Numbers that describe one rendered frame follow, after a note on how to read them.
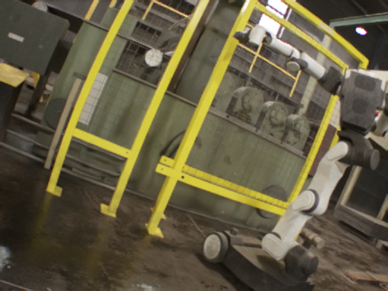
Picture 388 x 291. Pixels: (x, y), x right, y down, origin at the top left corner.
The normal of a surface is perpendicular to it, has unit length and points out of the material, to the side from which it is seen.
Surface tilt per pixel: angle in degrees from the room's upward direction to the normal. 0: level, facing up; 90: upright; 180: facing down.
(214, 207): 90
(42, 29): 90
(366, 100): 101
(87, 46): 90
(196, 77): 90
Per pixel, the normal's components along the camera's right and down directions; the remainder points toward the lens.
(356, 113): -0.46, 0.07
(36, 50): 0.33, 0.21
